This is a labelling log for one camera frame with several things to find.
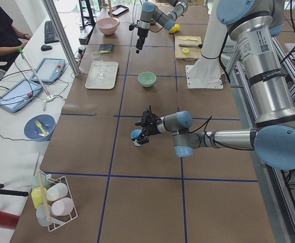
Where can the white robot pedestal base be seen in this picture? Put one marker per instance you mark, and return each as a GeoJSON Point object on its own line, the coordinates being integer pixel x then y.
{"type": "Point", "coordinates": [206, 72]}

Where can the yellow plastic fork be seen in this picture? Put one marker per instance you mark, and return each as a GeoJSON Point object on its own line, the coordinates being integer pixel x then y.
{"type": "Point", "coordinates": [39, 125]}

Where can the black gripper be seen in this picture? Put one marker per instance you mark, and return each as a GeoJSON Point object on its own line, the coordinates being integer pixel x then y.
{"type": "Point", "coordinates": [152, 125]}
{"type": "Point", "coordinates": [140, 33]}

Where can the pink bowl with ice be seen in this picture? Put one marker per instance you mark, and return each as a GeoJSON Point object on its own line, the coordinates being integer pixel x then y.
{"type": "Point", "coordinates": [108, 26]}

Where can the yellow cup on rack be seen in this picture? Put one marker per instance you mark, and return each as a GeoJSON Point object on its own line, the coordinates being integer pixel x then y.
{"type": "Point", "coordinates": [37, 197]}

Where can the yellow lemon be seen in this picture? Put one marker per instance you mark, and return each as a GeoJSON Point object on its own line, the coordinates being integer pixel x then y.
{"type": "Point", "coordinates": [174, 29]}

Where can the light blue cup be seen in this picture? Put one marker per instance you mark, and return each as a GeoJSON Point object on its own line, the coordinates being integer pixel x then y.
{"type": "Point", "coordinates": [136, 137]}

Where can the grey folded cloth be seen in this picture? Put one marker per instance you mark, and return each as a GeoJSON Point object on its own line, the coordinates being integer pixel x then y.
{"type": "Point", "coordinates": [106, 48]}

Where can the blue teach pendant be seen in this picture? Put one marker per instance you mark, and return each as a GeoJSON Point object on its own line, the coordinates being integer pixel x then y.
{"type": "Point", "coordinates": [50, 69]}
{"type": "Point", "coordinates": [19, 95]}

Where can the pink cup on rack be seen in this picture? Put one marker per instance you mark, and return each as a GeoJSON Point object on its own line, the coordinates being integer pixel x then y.
{"type": "Point", "coordinates": [62, 207]}

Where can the yellow plastic knife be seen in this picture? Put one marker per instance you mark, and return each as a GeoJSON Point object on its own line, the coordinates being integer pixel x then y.
{"type": "Point", "coordinates": [188, 39]}

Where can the aluminium frame post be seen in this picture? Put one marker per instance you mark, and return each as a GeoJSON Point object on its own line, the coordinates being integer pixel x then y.
{"type": "Point", "coordinates": [54, 17]}

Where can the half lemon slice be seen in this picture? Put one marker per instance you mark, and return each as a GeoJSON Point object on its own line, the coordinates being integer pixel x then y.
{"type": "Point", "coordinates": [185, 51]}

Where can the wooden cutting board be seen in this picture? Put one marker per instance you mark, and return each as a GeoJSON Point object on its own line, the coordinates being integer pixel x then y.
{"type": "Point", "coordinates": [194, 54]}

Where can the black computer mouse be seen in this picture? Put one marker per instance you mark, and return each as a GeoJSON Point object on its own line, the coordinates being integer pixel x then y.
{"type": "Point", "coordinates": [46, 48]}

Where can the black keyboard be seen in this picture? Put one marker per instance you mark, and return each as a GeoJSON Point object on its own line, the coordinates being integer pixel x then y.
{"type": "Point", "coordinates": [50, 35]}

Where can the clear wine glass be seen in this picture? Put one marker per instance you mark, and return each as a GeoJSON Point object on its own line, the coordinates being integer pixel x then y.
{"type": "Point", "coordinates": [98, 62]}

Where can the cream bear tray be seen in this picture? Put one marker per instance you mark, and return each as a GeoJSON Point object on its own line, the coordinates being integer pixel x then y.
{"type": "Point", "coordinates": [110, 70]}

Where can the blue bowl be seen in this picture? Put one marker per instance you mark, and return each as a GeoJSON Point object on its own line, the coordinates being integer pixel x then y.
{"type": "Point", "coordinates": [33, 133]}

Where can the green bowl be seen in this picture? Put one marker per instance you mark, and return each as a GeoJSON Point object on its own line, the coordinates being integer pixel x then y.
{"type": "Point", "coordinates": [147, 79]}

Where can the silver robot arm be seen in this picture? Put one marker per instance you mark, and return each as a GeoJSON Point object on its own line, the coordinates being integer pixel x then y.
{"type": "Point", "coordinates": [151, 12]}
{"type": "Point", "coordinates": [251, 24]}

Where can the white wire cup rack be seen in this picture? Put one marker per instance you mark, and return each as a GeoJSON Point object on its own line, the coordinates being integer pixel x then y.
{"type": "Point", "coordinates": [44, 215]}

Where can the white cup on rack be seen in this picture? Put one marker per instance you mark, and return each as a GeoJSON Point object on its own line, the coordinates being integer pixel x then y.
{"type": "Point", "coordinates": [57, 191]}

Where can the seated person black shirt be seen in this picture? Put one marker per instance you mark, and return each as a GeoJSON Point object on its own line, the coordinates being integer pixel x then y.
{"type": "Point", "coordinates": [10, 40]}

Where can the steel muddler black tip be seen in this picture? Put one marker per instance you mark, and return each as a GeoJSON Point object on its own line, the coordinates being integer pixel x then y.
{"type": "Point", "coordinates": [190, 45]}

